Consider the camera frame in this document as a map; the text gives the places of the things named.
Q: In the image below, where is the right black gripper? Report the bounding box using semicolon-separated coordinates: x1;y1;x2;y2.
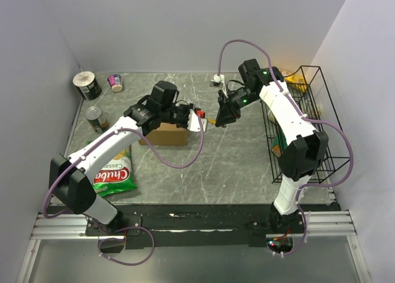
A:
215;87;260;127

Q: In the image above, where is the brown cardboard express box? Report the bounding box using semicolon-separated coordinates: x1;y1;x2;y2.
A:
146;123;188;146

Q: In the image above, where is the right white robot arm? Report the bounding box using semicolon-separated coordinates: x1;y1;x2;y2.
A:
215;59;328;233

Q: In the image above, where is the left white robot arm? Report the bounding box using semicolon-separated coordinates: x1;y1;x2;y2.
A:
41;81;204;235

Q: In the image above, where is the green packet in rack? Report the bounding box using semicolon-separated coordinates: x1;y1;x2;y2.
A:
272;130;288;158

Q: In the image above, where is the purple yogurt cup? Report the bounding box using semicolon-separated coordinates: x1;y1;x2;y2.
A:
107;74;123;93

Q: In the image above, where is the yellow chips bag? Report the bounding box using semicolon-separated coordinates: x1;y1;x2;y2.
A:
280;70;307;93

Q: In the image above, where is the tin food can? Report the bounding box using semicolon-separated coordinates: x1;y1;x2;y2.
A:
85;106;109;133

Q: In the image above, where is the green Chuba chips bag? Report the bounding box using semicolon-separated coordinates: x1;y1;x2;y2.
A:
93;146;137;197

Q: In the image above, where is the black cylindrical snack can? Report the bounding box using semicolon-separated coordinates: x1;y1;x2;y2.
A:
72;71;102;101

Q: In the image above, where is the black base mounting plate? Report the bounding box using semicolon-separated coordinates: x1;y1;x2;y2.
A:
85;203;340;250

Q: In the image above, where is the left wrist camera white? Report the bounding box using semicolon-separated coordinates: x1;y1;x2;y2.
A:
187;109;208;132

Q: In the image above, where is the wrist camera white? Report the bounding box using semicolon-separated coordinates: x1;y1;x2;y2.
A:
210;74;225;88
187;109;208;132

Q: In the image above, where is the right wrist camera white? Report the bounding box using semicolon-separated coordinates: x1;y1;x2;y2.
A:
210;74;225;88

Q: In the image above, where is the black wire rack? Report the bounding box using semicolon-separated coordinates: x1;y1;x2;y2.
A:
261;65;350;184

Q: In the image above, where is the aluminium rail frame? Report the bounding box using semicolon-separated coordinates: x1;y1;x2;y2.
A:
30;211;357;240

